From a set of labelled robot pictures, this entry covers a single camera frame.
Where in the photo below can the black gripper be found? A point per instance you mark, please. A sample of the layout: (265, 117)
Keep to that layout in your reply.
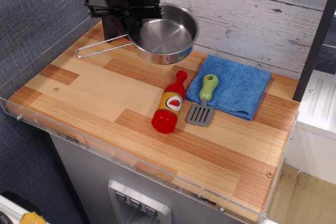
(131, 11)

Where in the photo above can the stainless steel pot with handle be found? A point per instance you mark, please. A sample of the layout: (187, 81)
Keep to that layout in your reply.
(162, 41)

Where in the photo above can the red toy ketchup bottle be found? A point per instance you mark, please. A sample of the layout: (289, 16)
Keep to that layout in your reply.
(166, 116)

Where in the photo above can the blue folded cloth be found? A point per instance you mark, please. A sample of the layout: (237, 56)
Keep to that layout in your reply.
(240, 87)

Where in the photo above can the clear acrylic table guard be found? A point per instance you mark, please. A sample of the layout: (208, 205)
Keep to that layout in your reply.
(105, 105)

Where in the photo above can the grey toy fridge cabinet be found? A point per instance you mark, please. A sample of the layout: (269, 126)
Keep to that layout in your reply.
(90, 173)

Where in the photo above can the silver dispenser button panel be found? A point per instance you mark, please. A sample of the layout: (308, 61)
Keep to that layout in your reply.
(132, 206)

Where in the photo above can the white toy sink unit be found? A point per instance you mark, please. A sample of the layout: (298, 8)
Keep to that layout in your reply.
(311, 148)

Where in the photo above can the yellow and black object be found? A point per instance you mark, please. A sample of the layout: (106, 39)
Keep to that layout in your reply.
(27, 218)

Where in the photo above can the dark left vertical post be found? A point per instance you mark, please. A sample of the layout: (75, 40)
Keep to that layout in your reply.
(112, 27)

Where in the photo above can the dark vertical post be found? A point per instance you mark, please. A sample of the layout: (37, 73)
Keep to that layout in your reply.
(112, 27)
(317, 43)

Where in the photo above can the toy spatula with green handle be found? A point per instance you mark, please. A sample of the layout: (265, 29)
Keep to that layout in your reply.
(201, 114)

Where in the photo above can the dark right vertical post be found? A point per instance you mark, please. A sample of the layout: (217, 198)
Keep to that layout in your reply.
(317, 43)

